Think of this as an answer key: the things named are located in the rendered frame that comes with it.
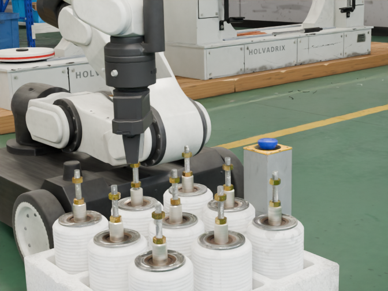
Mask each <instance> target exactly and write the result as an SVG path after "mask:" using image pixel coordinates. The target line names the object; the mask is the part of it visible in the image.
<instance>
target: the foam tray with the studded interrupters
mask: <svg viewBox="0 0 388 291"><path fill-rule="evenodd" d="M303 254H304V256H303V257H304V259H303V260H304V262H303V263H304V265H303V270H300V271H298V272H296V273H293V274H290V275H288V276H286V277H283V278H281V279H269V278H267V277H265V276H263V275H261V274H258V273H256V272H254V271H252V291H338V284H339V265H338V264H337V263H335V262H332V261H331V260H328V259H325V258H322V257H320V256H318V255H315V254H312V253H310V252H307V251H305V250H304V253H303ZM24 263H25V275H26V282H27V291H93V290H92V289H90V284H89V270H88V271H85V272H82V273H78V274H73V275H72V274H68V273H66V272H64V271H63V270H61V269H60V268H59V267H57V266H56V265H55V250H54V248H53V249H49V250H47V251H43V252H39V253H36V254H33V255H29V256H26V257H25V258H24Z"/></svg>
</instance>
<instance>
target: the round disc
mask: <svg viewBox="0 0 388 291"><path fill-rule="evenodd" d="M54 54H55V52H54V49H52V48H44V47H27V48H10V49H3V50H0V61H1V62H4V63H26V62H37V61H42V60H44V59H48V58H52V57H53V56H54Z"/></svg>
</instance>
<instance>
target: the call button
mask: <svg viewBox="0 0 388 291"><path fill-rule="evenodd" d="M277 144H278V140H277V139H274V138H262V139H259V140H258V145H260V148H264V149H272V148H275V146H276V145H277Z"/></svg>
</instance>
